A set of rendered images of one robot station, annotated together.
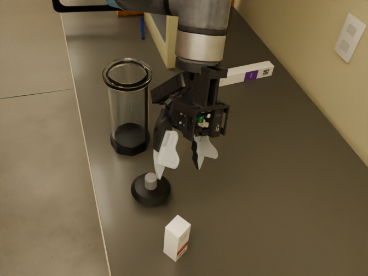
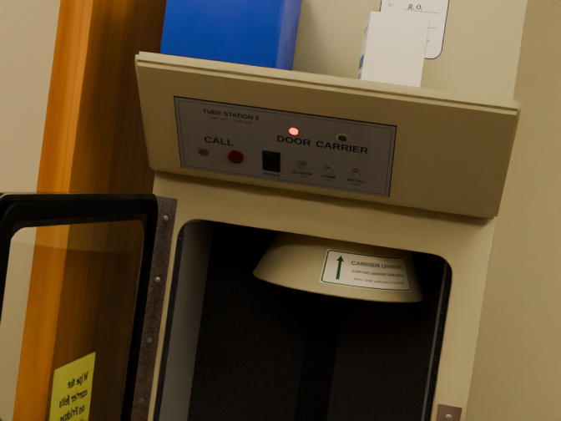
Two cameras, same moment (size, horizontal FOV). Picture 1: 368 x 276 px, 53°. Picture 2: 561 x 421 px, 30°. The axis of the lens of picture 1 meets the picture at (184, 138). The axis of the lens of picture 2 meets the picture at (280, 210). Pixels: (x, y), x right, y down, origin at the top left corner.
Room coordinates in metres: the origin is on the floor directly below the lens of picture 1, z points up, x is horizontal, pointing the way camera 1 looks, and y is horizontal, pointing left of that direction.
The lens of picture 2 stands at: (0.68, 1.00, 1.44)
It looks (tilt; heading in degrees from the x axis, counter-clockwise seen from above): 3 degrees down; 300
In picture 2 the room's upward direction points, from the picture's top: 8 degrees clockwise
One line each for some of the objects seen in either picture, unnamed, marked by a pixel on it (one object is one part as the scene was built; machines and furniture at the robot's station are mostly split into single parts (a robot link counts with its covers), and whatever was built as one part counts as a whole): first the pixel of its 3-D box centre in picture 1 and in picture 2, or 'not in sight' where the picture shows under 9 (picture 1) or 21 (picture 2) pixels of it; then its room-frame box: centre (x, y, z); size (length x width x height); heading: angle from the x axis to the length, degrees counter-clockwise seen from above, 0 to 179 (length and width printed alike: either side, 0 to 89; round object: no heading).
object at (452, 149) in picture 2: not in sight; (322, 138); (1.12, 0.19, 1.46); 0.32 x 0.11 x 0.10; 22
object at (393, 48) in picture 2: not in sight; (391, 53); (1.07, 0.18, 1.54); 0.05 x 0.05 x 0.06; 31
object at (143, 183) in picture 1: (150, 185); not in sight; (0.49, 0.06, 0.97); 0.09 x 0.09 x 0.07
